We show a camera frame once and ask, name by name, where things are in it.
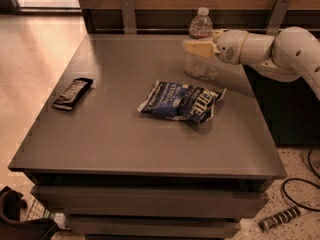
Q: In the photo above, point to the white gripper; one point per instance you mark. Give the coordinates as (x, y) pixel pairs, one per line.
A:
(230, 46)

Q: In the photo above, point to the clear plastic water bottle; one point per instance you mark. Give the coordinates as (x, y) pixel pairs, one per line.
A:
(199, 29)

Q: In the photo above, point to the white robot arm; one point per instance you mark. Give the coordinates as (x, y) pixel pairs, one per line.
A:
(293, 53)

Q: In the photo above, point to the black rxbar chocolate bar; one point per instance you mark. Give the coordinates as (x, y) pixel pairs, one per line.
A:
(69, 98)

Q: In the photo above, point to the blue kettle chips bag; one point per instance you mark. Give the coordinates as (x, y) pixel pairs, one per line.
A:
(181, 102)

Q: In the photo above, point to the grey drawer cabinet table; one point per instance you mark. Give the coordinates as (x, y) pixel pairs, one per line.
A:
(115, 171)

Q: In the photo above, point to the black white snack bar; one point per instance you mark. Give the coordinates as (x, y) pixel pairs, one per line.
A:
(277, 219)

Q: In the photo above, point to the dark chair base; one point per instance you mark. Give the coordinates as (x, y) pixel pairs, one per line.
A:
(12, 227)

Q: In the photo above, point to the right grey metal bracket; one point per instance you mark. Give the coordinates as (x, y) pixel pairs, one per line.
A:
(277, 16)

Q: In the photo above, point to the grey metal bracket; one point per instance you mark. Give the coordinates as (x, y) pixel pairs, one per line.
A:
(277, 16)
(128, 16)

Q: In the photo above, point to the left grey metal bracket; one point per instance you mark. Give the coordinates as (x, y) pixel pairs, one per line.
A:
(128, 16)

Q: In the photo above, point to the wire mesh basket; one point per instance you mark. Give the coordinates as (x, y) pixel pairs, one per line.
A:
(38, 211)

